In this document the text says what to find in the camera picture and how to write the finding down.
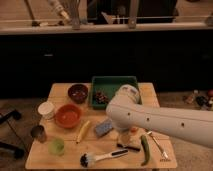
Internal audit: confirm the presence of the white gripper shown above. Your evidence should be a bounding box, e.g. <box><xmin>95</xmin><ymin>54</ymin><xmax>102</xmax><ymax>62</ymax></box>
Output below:
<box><xmin>117</xmin><ymin>131</ymin><xmax>140</xmax><ymax>149</ymax></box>

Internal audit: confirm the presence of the blue sponge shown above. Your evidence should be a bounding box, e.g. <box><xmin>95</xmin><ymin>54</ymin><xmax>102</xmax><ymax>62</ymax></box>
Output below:
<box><xmin>94</xmin><ymin>119</ymin><xmax>113</xmax><ymax>137</ymax></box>

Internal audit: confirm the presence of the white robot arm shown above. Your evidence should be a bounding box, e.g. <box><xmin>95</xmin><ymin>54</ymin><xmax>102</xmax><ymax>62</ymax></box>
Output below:
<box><xmin>106</xmin><ymin>84</ymin><xmax>213</xmax><ymax>148</ymax></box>

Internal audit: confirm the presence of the orange bowl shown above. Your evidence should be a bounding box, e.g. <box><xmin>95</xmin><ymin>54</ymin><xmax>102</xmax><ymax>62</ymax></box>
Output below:
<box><xmin>54</xmin><ymin>103</ymin><xmax>82</xmax><ymax>128</ymax></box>

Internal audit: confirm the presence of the purple bowl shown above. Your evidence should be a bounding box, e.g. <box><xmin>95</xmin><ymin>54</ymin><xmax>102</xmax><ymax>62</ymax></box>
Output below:
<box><xmin>68</xmin><ymin>84</ymin><xmax>88</xmax><ymax>104</ymax></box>

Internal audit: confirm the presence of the orange apple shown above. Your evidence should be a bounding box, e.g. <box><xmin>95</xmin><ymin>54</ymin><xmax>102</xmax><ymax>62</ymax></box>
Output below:
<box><xmin>130</xmin><ymin>127</ymin><xmax>139</xmax><ymax>134</ymax></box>

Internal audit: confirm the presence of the wooden scrub brush block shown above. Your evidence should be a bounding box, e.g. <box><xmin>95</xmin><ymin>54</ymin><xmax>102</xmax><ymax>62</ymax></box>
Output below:
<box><xmin>116</xmin><ymin>143</ymin><xmax>141</xmax><ymax>152</ymax></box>

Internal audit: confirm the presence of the green chili pepper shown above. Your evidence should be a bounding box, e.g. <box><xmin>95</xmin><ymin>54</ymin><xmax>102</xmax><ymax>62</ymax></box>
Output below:
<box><xmin>141</xmin><ymin>135</ymin><xmax>150</xmax><ymax>166</ymax></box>

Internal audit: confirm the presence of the yellow banana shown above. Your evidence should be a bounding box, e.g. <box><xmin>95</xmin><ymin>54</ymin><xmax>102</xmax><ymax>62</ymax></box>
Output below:
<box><xmin>76</xmin><ymin>120</ymin><xmax>91</xmax><ymax>144</ymax></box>

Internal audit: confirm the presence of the white dish brush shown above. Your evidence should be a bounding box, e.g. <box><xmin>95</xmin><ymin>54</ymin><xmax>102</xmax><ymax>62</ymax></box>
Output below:
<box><xmin>80</xmin><ymin>149</ymin><xmax>128</xmax><ymax>168</ymax></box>

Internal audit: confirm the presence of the dark grape bunch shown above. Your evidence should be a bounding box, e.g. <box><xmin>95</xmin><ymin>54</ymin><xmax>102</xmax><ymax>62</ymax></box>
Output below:
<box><xmin>94</xmin><ymin>91</ymin><xmax>109</xmax><ymax>104</ymax></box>

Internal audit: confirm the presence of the green plastic tray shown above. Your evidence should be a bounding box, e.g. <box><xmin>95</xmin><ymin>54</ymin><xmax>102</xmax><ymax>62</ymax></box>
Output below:
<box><xmin>89</xmin><ymin>76</ymin><xmax>138</xmax><ymax>110</ymax></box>

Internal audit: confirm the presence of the green plastic cup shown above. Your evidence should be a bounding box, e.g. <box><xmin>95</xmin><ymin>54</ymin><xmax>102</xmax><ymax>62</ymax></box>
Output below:
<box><xmin>48</xmin><ymin>138</ymin><xmax>64</xmax><ymax>156</ymax></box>

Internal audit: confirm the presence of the white cup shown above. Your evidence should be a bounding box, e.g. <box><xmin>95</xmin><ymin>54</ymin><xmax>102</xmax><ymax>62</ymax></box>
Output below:
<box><xmin>37</xmin><ymin>101</ymin><xmax>55</xmax><ymax>120</ymax></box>

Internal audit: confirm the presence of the metal cup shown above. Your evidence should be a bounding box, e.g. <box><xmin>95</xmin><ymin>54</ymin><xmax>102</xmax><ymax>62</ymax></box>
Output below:
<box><xmin>30</xmin><ymin>125</ymin><xmax>47</xmax><ymax>143</ymax></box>

